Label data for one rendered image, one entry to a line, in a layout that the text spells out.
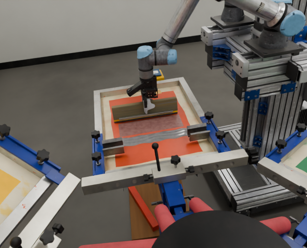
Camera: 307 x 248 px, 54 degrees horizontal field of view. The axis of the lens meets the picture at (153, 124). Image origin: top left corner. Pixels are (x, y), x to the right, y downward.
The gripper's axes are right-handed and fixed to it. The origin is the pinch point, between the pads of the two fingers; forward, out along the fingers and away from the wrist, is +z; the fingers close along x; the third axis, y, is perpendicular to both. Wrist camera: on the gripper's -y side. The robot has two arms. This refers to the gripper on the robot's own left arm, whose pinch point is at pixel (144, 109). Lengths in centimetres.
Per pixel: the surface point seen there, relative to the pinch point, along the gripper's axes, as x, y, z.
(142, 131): -12.3, -3.3, 5.0
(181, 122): -10.4, 18.0, 4.2
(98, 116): 2.6, -25.5, 2.0
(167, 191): -64, -1, -3
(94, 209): 25, -42, 101
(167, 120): -6.9, 11.2, 4.4
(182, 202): -70, 3, -3
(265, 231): -105, 11, -31
